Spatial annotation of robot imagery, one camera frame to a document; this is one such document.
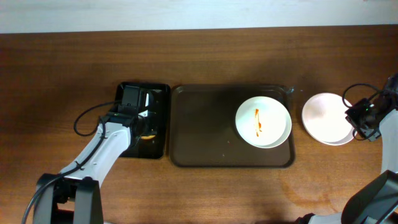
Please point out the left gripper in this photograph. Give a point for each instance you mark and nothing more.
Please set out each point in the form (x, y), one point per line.
(147, 125)

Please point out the yellow green sponge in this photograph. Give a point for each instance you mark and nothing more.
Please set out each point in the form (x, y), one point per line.
(147, 137)

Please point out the cream plate with ketchup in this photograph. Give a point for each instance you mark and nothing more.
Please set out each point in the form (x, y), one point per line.
(263, 122)

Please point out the pink plate with ketchup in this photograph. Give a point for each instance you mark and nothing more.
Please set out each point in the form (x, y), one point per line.
(324, 118)

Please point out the white plate with ketchup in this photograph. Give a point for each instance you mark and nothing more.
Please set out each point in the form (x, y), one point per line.
(336, 143)

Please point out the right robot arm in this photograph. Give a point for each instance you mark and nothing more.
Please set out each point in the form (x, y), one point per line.
(377, 201)

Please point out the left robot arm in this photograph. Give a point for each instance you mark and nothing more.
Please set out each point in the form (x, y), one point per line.
(73, 195)

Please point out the black small tray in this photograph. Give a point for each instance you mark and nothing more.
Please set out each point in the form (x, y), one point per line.
(154, 124)

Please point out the brown plastic tray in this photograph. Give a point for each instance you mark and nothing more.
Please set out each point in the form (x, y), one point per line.
(203, 132)

